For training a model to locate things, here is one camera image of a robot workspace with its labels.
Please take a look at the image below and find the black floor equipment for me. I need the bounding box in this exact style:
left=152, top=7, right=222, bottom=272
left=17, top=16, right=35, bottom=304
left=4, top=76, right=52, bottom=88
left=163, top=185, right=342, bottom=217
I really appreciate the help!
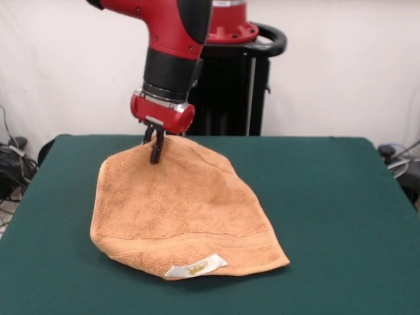
left=398, top=170, right=420, bottom=211

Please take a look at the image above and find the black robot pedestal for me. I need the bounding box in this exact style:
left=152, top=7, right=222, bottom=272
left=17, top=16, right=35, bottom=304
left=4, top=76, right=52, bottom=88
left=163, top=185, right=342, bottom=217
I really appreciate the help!
left=185, top=20, right=288, bottom=137

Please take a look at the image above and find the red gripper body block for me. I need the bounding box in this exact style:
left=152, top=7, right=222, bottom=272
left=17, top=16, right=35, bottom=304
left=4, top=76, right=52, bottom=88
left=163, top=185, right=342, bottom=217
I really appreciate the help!
left=130, top=93, right=196, bottom=135

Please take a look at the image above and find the black tangled cable bundle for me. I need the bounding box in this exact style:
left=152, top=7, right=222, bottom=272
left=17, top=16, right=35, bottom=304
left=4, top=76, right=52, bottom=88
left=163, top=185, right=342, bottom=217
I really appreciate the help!
left=0, top=104, right=39, bottom=203

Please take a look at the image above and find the orange terry towel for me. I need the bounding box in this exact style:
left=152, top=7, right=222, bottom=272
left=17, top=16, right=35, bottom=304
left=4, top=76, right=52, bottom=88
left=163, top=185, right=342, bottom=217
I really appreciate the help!
left=89, top=135, right=291, bottom=282

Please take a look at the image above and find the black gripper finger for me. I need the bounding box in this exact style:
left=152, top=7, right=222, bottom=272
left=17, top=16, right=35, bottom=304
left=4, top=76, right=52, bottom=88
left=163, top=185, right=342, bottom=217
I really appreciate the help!
left=150, top=126, right=165, bottom=165
left=142, top=123, right=155, bottom=145

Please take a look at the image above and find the dark green table cloth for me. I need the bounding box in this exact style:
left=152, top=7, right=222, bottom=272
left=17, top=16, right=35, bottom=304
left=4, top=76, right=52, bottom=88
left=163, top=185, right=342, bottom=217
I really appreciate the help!
left=0, top=134, right=420, bottom=315

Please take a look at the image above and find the grey round pedestal foot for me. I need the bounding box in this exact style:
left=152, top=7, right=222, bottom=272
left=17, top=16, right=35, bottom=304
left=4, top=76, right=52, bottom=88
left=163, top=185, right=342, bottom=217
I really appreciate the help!
left=387, top=156, right=410, bottom=180

